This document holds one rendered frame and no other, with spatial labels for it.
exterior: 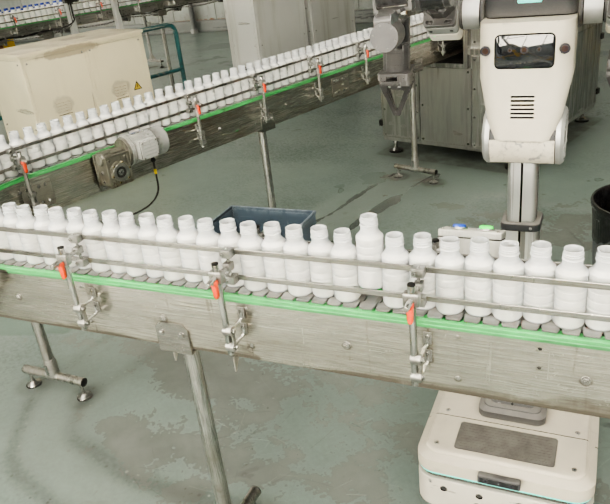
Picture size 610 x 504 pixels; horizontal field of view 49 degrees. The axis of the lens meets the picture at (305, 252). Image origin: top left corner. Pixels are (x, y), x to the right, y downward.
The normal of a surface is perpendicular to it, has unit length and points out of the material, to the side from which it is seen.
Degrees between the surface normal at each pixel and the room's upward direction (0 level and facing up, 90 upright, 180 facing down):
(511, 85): 90
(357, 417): 0
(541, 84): 90
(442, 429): 0
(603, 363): 90
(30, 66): 90
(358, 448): 0
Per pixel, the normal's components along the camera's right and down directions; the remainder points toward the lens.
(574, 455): -0.11, -0.89
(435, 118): -0.65, 0.40
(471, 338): -0.39, 0.44
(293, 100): 0.74, 0.22
